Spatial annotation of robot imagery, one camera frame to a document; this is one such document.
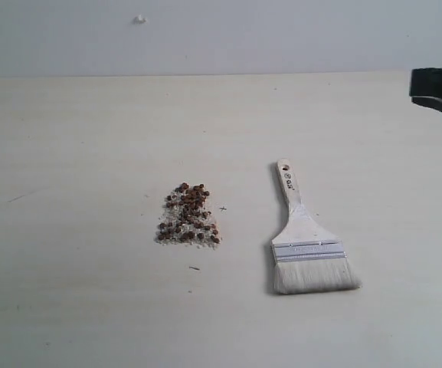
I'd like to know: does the white wooden paint brush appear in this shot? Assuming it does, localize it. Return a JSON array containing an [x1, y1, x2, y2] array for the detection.
[[271, 159, 362, 294]]

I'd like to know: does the pile of beans and rice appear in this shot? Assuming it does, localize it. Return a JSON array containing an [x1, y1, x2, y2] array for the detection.
[[155, 182, 221, 250]]

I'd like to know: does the white wall hook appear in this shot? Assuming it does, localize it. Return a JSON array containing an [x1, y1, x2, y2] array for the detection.
[[132, 15, 147, 25]]

